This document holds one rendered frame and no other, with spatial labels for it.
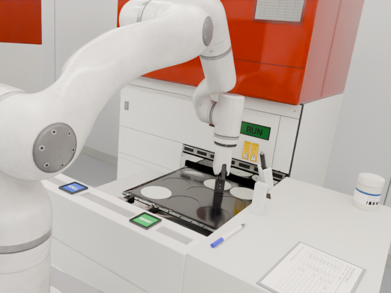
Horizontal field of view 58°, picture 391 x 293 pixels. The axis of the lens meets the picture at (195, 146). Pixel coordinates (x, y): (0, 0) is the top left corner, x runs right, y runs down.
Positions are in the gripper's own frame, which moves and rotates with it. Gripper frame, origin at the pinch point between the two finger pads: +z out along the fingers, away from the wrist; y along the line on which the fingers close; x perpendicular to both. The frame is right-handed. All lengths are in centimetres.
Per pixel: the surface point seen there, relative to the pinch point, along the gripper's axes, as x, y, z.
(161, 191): -19.4, 4.5, 2.1
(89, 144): -116, -278, 77
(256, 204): 6.6, 27.9, -7.1
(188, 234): -11.0, 40.3, -3.7
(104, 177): -85, -218, 91
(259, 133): 12.9, -9.9, -17.5
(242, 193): 8.2, -0.1, 2.0
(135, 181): -30.9, -20.5, 9.9
